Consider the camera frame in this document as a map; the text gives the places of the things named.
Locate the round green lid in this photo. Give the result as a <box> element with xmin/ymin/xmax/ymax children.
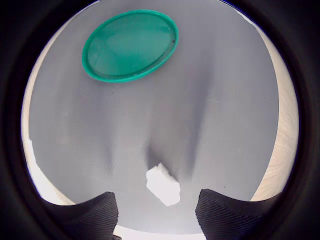
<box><xmin>81</xmin><ymin>9</ymin><xmax>180</xmax><ymax>84</ymax></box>

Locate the dark grey mat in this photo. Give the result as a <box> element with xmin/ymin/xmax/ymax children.
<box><xmin>28</xmin><ymin>0</ymin><xmax>280</xmax><ymax>236</ymax></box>

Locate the small white plastic terminal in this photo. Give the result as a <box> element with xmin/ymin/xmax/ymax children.
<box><xmin>145</xmin><ymin>162</ymin><xmax>181</xmax><ymax>207</ymax></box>

